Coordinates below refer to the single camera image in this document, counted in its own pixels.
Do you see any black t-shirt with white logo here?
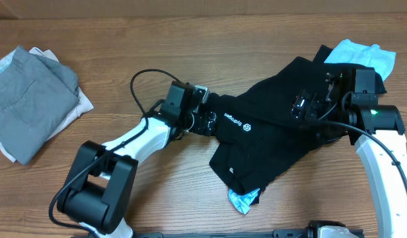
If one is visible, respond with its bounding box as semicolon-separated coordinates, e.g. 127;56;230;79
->
207;57;342;195

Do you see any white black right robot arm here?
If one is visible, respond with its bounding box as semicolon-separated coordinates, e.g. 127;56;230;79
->
291;68;407;237

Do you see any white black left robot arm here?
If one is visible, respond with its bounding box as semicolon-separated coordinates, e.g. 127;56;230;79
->
50;81;215;237

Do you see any light blue garment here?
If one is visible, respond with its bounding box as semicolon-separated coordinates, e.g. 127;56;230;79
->
324;39;396;81

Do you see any folded white garment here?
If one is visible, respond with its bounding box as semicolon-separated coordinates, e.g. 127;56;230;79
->
0;46;94;163

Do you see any folded grey shirt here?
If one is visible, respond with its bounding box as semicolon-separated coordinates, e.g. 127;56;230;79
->
0;45;81;165

